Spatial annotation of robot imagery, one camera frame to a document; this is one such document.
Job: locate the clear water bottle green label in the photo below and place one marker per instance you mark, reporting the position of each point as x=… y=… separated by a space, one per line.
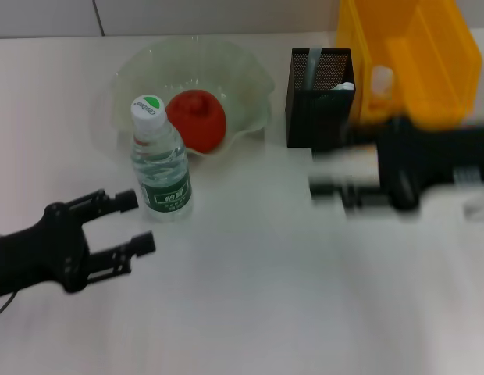
x=164 y=176

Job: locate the yellow plastic storage bin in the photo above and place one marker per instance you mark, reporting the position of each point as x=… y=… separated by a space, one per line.
x=421 y=47

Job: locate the translucent green wavy glass bowl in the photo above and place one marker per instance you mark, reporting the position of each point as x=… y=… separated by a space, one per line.
x=211 y=66

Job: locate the white paper ball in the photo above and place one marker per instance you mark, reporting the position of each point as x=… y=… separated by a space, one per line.
x=382 y=82

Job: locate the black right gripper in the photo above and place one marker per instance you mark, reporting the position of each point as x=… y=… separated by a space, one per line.
x=441 y=156

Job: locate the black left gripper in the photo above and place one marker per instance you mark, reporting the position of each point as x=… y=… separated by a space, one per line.
x=31 y=254

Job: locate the black mesh pen holder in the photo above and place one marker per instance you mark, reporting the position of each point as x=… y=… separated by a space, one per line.
x=320 y=117

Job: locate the grey marker pen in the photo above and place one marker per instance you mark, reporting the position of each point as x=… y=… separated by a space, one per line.
x=312 y=68

